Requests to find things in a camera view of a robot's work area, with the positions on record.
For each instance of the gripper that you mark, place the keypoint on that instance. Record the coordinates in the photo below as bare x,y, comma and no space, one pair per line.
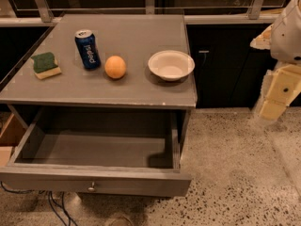
288,35

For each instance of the grey top drawer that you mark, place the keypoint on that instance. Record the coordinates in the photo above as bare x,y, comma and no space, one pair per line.
124,151

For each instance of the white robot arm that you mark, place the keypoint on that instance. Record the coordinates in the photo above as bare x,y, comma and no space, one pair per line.
283,39

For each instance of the metal drawer knob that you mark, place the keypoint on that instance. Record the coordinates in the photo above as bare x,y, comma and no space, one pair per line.
91,188

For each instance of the white paper bowl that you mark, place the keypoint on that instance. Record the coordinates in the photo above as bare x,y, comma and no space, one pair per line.
171,65

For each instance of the orange fruit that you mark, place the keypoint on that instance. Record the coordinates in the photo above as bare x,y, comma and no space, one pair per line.
115,67

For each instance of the grey cabinet table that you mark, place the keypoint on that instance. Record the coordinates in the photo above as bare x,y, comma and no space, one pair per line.
134,38

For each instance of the blue Pepsi can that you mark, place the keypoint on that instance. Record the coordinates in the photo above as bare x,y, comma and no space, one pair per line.
86,44

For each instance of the green yellow sponge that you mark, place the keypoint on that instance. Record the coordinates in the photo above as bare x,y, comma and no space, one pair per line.
45,65

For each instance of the glass railing with posts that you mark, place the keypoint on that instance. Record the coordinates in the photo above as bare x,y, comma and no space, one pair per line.
193,11

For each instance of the dark wall cabinet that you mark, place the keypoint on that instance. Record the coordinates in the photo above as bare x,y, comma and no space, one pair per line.
228,71

